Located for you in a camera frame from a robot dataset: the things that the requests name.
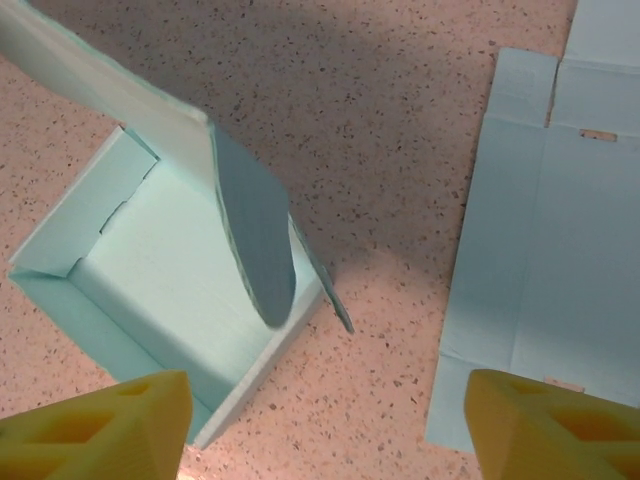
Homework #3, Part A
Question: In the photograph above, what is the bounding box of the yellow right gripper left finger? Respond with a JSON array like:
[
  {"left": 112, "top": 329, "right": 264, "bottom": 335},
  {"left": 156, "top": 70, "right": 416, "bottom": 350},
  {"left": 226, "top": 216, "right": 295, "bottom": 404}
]
[{"left": 0, "top": 369, "right": 194, "bottom": 480}]

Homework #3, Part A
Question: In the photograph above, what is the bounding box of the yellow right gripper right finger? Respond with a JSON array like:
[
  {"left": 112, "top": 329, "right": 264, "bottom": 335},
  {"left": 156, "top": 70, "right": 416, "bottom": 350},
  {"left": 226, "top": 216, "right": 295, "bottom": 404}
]
[{"left": 462, "top": 368, "right": 640, "bottom": 480}]

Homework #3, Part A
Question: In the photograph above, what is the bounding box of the light blue paper box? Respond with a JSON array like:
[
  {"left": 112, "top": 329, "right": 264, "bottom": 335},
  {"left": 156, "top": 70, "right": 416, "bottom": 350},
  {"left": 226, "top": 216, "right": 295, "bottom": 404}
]
[
  {"left": 0, "top": 0, "right": 357, "bottom": 450},
  {"left": 423, "top": 0, "right": 640, "bottom": 455}
]

